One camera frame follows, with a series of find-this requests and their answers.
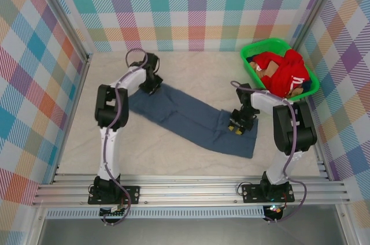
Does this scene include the green circuit board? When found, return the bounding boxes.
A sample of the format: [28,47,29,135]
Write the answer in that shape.
[99,206,128,217]

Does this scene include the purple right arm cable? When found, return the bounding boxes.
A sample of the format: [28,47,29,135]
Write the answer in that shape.
[230,80,308,224]

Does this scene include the blue t-shirt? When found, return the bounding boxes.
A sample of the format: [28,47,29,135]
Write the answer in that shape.
[127,81,259,159]

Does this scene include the grey metal panel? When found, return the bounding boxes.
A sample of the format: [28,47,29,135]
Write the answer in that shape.
[37,217,347,245]

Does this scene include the red t-shirt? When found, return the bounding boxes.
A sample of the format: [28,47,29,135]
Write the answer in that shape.
[253,49,312,100]

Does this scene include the grey slotted cable duct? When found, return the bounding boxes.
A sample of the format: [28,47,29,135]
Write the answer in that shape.
[46,206,265,219]

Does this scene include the green plastic basket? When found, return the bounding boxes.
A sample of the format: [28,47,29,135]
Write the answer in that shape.
[239,38,320,105]

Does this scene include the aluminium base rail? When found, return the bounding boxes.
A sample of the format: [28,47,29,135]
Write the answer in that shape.
[31,173,350,207]

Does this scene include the aluminium frame post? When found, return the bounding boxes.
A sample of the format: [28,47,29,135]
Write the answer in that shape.
[34,0,95,64]
[288,0,345,52]

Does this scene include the small lit circuit board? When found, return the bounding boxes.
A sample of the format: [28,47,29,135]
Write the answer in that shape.
[265,204,287,216]

